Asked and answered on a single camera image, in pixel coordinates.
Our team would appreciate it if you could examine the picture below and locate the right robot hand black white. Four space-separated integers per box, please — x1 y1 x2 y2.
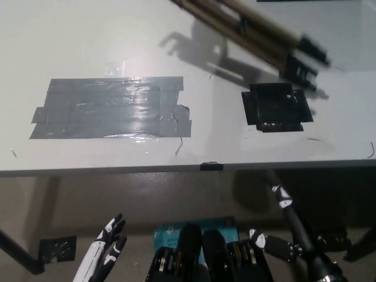
249 184 353 282

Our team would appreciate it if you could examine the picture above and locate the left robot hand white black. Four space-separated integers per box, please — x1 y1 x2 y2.
72 213 127 282

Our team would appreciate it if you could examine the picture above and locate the bronze tripod with black fittings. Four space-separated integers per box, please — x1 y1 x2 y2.
170 0 333 99

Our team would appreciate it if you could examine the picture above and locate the small black tape strip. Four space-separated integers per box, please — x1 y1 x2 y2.
199 160 224 172

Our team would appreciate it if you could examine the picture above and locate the black tape square patch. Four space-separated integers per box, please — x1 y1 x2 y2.
241 83 314 133

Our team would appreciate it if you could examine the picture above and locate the clear tape piece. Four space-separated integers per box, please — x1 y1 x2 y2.
103 59 126 78

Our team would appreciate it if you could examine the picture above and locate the black floor bracket plate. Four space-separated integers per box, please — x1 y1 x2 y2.
39 235 78 263

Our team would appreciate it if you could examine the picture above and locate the grey duct tape patch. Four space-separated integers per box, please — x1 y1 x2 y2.
28 76 193 140

